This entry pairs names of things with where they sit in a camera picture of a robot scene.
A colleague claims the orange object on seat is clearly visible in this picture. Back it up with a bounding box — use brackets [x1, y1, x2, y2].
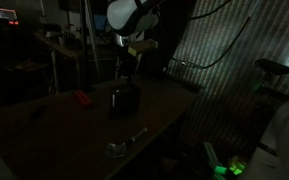
[15, 59, 38, 72]

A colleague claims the wooden side table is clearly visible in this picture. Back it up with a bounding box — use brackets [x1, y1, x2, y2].
[33, 31, 85, 94]

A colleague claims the wrist camera with yellow tape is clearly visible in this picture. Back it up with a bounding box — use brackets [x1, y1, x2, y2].
[127, 38, 159, 57]

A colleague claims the white fabric covered object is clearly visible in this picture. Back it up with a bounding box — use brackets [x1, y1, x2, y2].
[237, 98, 289, 180]

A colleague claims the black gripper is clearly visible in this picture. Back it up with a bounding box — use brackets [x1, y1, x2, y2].
[115, 46, 139, 88]

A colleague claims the red block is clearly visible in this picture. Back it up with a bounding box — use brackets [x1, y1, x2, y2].
[73, 89, 95, 109]

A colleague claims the black box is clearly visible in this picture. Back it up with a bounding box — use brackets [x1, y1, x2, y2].
[108, 83, 142, 120]

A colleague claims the thin black cable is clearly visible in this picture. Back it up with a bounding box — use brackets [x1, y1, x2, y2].
[187, 0, 233, 20]

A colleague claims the small clear shiny object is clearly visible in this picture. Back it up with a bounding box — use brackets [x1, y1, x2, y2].
[104, 142, 128, 159]

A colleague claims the black tripod pole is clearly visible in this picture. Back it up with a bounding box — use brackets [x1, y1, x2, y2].
[78, 0, 97, 93]

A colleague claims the black camera stand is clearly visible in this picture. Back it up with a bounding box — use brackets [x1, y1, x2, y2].
[253, 73, 289, 104]

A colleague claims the glowing green object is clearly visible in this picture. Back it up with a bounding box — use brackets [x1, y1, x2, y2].
[213, 164, 228, 175]
[228, 156, 248, 177]

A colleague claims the black stereo camera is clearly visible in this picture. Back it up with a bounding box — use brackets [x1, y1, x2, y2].
[254, 58, 289, 76]

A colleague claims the marker pen with white cap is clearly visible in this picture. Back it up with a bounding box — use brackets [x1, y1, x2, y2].
[124, 127, 149, 148]

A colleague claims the black cable with connector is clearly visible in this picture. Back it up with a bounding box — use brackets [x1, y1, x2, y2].
[170, 16, 252, 70]

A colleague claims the lit computer monitor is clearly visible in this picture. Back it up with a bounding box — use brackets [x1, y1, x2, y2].
[0, 5, 18, 22]

